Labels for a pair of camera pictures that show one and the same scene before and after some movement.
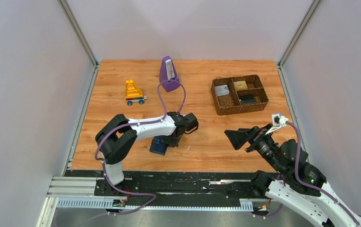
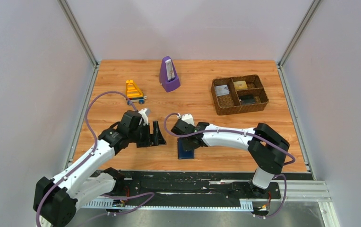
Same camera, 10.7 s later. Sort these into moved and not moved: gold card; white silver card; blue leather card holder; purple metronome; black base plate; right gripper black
Moved: blue leather card holder; right gripper black
Not moved: white silver card; black base plate; purple metronome; gold card
